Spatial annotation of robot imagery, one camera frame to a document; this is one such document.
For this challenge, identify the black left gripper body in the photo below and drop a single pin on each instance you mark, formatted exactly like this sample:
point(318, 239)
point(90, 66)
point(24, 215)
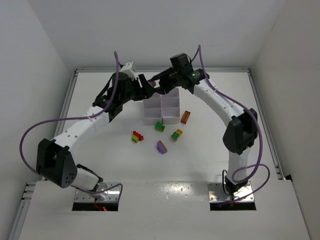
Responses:
point(139, 88)

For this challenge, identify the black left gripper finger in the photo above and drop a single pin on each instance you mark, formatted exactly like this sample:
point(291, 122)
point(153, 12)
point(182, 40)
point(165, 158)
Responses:
point(143, 81)
point(149, 91)

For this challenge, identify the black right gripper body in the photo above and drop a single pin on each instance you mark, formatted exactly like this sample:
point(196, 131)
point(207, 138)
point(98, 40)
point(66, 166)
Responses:
point(163, 83)

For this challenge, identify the green and yellow lego stack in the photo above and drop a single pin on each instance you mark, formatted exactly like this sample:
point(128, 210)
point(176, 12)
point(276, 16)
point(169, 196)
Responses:
point(159, 127)

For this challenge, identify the red and yellow lego stack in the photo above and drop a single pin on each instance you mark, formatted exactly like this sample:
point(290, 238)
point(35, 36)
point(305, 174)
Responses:
point(137, 137)

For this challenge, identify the green orange lego stack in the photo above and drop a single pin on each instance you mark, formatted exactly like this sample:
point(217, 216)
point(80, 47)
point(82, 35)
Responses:
point(176, 134)

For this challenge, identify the purple lego brick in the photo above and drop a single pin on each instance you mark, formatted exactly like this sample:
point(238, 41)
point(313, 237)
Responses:
point(152, 83)

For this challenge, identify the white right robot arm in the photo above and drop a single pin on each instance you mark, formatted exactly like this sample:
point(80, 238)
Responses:
point(241, 130)

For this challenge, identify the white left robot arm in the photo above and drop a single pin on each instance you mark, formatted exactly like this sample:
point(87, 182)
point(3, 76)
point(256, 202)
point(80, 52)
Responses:
point(55, 158)

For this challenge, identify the white divided storage box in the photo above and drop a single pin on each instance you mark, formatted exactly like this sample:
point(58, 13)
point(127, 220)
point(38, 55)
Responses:
point(164, 109)

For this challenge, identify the purple half-round lego piece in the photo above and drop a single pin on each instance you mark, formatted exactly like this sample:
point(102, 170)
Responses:
point(161, 147)

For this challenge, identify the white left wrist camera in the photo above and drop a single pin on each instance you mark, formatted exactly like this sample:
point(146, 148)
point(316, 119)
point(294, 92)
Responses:
point(129, 69)

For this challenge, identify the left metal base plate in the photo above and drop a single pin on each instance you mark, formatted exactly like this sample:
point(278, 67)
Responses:
point(108, 193)

